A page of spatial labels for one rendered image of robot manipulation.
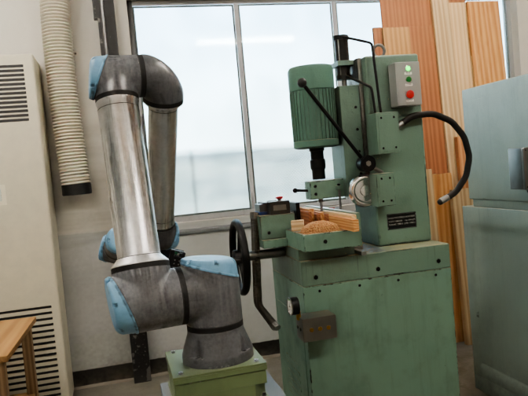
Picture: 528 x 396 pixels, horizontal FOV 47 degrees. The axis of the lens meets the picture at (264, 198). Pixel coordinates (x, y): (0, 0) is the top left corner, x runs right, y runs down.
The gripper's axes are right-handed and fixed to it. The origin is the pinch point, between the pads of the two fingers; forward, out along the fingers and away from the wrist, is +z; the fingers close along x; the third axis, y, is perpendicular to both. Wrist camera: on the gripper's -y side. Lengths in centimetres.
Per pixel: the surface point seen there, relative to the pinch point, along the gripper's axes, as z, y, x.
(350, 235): 43, 27, -17
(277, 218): 22.5, 26.9, 5.6
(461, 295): 167, 10, 102
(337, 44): 29, 97, 9
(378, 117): 46, 71, -8
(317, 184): 35, 43, 7
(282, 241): 26.0, 18.8, 3.6
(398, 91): 52, 83, -6
